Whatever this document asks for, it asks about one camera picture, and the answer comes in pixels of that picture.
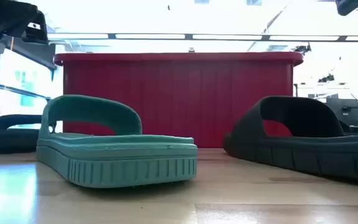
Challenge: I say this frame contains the dark window frame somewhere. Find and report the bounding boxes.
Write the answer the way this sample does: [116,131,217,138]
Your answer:
[0,35,57,119]

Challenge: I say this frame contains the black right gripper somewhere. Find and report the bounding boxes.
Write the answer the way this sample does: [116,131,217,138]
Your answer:
[336,0,358,17]

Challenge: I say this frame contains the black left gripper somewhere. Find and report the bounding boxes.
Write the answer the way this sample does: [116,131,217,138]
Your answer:
[0,0,48,43]

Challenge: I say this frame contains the black rubber slide sandal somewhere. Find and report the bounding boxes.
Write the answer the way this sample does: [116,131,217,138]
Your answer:
[0,114,43,154]
[223,95,358,183]

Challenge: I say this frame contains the black desk equipment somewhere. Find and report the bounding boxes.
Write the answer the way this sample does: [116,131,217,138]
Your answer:
[324,96,358,136]

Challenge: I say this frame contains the teal rubber slide sandal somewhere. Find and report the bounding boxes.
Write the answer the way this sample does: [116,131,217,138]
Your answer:
[35,95,198,189]

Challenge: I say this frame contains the red plastic bin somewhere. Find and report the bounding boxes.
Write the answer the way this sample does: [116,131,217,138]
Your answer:
[53,51,305,149]

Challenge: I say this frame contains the dark horizontal ceiling bar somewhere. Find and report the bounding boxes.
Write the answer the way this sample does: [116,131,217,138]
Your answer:
[47,32,358,43]

